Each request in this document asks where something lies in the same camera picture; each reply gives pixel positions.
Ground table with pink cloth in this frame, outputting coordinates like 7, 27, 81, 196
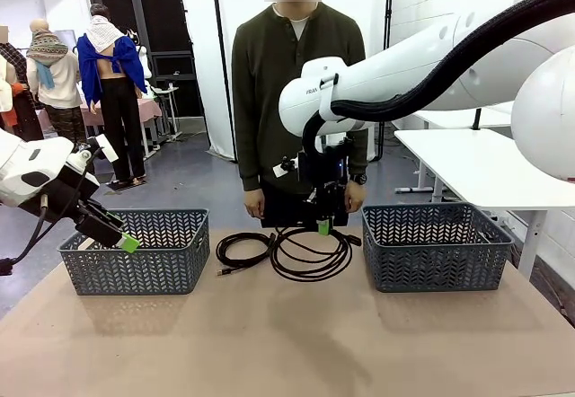
80, 97, 164, 151

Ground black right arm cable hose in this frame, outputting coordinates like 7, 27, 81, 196
302, 0, 575, 158

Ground small white desk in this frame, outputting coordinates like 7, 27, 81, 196
150, 84, 184, 143

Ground person's left hand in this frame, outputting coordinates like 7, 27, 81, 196
343, 181, 366, 213

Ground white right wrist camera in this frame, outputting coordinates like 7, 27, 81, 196
272, 157, 298, 178

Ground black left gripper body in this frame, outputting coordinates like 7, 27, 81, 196
74, 200, 125, 248

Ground person's right forearm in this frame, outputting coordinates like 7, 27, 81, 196
235, 113, 262, 191

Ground narrow white table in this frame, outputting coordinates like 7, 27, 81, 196
403, 100, 516, 131

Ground black wrist mount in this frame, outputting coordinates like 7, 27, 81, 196
20, 163, 101, 225
297, 143, 352, 188

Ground white mannequin torso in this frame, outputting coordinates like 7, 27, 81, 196
134, 44, 153, 97

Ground person in green sweater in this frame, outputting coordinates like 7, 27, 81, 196
231, 0, 374, 229

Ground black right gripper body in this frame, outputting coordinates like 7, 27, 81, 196
306, 180, 348, 224

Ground figure in plaid coat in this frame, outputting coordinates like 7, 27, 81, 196
0, 23, 46, 143

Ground mannequin with blue jacket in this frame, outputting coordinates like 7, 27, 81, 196
75, 4, 150, 188

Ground person's right hand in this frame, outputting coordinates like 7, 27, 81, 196
244, 188, 266, 219

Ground mannequin with patterned scarf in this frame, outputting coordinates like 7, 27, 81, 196
25, 18, 87, 146

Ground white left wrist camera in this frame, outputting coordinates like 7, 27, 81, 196
92, 134, 119, 163

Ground white backdrop screen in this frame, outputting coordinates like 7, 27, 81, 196
175, 0, 392, 161

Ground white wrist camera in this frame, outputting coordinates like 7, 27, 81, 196
92, 134, 119, 163
272, 157, 298, 178

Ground grey plastic lattice basket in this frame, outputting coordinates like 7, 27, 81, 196
360, 203, 516, 294
57, 207, 211, 297

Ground large white table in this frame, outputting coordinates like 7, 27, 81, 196
393, 127, 575, 281

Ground black right wrist mount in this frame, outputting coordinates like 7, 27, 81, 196
297, 143, 352, 188

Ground black framed glass doors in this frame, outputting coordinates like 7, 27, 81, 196
84, 0, 206, 122

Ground person's left forearm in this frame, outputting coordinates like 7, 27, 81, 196
346, 129, 372, 176

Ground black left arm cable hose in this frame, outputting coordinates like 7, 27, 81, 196
0, 193, 49, 278

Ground small black cable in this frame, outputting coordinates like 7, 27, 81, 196
216, 231, 277, 267

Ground upright black backdrop pole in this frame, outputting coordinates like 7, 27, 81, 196
383, 0, 395, 55

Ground slanted black backdrop pole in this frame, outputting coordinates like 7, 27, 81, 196
208, 0, 238, 161

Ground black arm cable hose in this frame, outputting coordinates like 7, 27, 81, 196
0, 193, 49, 278
302, 0, 575, 158

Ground black left wrist mount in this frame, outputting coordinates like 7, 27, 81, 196
20, 163, 101, 225

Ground large black usb cable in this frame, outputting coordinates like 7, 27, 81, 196
216, 225, 363, 281

